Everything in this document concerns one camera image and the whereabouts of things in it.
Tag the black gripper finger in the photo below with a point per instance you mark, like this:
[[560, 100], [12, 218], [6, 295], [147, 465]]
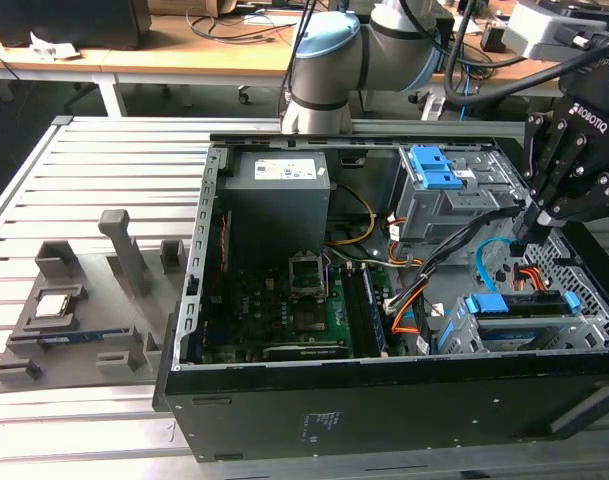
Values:
[[539, 160], [594, 200]]

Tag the hard disk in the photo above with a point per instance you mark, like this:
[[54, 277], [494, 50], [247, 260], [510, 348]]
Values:
[[489, 303]]

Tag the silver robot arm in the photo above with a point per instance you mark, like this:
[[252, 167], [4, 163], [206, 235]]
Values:
[[329, 60]]

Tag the grey disk bay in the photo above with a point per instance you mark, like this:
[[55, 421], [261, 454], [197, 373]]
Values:
[[594, 330]]

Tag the grey drive cage blue tabs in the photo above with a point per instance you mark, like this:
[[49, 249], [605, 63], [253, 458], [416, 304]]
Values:
[[449, 210]]

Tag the small black box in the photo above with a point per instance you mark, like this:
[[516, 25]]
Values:
[[494, 39]]

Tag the installed blue RAM stick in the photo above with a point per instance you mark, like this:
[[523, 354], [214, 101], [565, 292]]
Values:
[[376, 315]]

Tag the locking lever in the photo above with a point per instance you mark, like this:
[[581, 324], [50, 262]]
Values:
[[328, 272]]

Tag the grey power supply unit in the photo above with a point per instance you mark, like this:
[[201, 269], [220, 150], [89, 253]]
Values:
[[274, 210]]

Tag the CPU socket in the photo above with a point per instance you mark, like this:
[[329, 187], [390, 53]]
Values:
[[311, 320]]

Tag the black open PC case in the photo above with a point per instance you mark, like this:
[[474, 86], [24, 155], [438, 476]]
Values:
[[384, 410]]

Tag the black graphics card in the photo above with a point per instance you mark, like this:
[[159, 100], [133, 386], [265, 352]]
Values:
[[304, 351]]

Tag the green motherboard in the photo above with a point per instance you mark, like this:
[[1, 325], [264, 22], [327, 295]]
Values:
[[269, 310]]

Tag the wooden desk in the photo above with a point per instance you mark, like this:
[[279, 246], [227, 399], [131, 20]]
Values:
[[184, 55]]

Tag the grey parts rack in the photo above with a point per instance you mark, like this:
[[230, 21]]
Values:
[[109, 310]]

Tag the large black box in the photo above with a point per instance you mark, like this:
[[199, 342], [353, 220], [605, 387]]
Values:
[[84, 22]]

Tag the loose blue RAM stick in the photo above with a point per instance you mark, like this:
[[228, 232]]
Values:
[[84, 336]]

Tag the crumpled white paper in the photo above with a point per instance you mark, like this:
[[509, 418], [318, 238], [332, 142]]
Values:
[[54, 47]]

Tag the silver CPU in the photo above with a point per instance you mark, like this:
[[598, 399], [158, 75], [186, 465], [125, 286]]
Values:
[[54, 303]]

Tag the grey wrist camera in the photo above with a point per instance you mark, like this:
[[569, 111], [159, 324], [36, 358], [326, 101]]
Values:
[[539, 30]]

